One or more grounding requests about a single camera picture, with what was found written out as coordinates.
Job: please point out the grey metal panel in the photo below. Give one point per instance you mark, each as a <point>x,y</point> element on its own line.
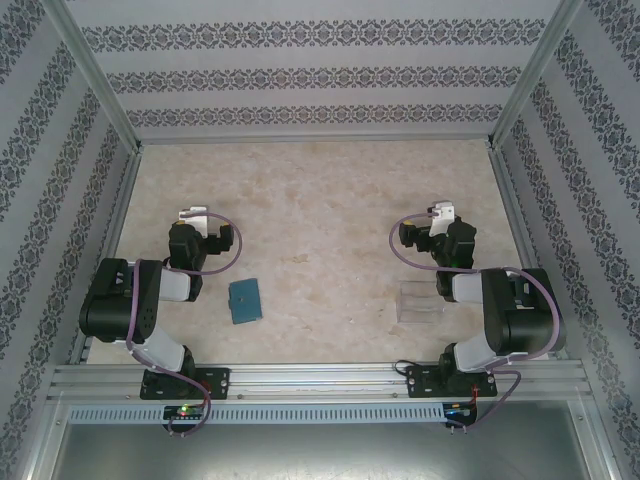
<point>320,455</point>

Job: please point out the aluminium side rail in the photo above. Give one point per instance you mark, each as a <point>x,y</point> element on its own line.
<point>122,200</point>
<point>511,200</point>

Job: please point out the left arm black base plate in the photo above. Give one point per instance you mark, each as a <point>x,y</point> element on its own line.
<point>220,382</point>

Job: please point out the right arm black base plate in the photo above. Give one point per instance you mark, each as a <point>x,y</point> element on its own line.
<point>420,382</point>

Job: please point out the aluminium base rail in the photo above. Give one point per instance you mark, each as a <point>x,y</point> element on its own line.
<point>320,380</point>

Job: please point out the clear plastic box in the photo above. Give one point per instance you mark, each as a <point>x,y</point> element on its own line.
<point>421,304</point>

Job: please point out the aluminium frame post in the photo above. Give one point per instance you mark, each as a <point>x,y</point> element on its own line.
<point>90,70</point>
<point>535,70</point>

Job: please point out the teal card holder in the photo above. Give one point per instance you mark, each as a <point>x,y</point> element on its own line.
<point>246,301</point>

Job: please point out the aluminium rear rail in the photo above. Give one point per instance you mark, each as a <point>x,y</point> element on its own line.
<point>320,139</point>

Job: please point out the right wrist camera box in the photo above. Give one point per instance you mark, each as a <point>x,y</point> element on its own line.
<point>442,216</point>

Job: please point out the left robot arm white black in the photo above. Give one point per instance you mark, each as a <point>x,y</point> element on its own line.
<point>120,300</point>

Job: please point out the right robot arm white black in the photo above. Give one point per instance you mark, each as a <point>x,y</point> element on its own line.
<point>525,320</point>

